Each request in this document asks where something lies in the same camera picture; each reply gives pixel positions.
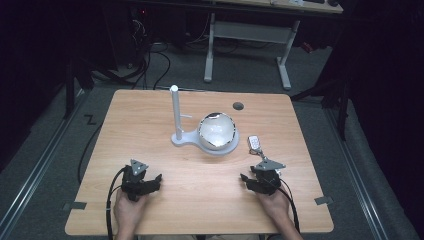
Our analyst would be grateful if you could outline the grey tape piece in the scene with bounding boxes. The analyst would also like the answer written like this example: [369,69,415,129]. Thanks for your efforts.
[62,201,88,212]
[313,195,335,206]

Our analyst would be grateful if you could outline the thin black floor cable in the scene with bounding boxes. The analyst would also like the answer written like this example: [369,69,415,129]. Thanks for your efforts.
[76,122,104,185]

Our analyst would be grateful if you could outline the person's left hand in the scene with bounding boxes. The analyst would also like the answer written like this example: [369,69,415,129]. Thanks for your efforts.
[112,192,148,232]

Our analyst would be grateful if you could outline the black floor cables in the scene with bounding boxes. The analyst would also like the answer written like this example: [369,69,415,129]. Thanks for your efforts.
[124,9,214,91]

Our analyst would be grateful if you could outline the person's right hand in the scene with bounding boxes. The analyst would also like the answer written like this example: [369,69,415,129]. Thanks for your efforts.
[256,189,291,228]

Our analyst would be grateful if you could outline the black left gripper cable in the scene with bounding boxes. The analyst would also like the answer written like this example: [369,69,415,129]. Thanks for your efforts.
[105,165,129,240]

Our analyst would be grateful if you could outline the small white remote key fob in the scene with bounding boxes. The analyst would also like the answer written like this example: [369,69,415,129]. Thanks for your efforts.
[246,134,268,160]

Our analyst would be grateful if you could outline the metal floor rail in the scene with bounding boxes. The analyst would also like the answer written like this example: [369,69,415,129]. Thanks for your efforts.
[0,89,88,234]
[324,106,391,240]

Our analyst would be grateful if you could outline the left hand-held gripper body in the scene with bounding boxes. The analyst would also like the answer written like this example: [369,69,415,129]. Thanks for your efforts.
[120,159,150,202]

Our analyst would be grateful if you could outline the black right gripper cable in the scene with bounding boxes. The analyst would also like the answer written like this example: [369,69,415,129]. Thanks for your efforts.
[279,178,301,234]

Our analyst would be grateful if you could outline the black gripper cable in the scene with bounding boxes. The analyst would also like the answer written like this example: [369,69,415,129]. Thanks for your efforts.
[105,165,129,240]
[279,178,301,234]

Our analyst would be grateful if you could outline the wooden desk with white legs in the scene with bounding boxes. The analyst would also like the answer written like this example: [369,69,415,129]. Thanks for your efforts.
[202,0,345,92]

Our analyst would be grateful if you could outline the shiny metal bowl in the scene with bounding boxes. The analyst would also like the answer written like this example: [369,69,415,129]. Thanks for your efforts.
[197,112,237,151]

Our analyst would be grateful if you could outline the white stand with pole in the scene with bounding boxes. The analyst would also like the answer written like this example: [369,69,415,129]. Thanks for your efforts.
[169,84,241,157]

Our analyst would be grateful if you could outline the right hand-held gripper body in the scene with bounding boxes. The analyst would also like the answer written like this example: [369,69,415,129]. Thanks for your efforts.
[249,157,287,196]

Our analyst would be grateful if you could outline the black metal stand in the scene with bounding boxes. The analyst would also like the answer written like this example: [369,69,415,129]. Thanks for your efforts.
[62,56,148,120]
[289,63,354,141]

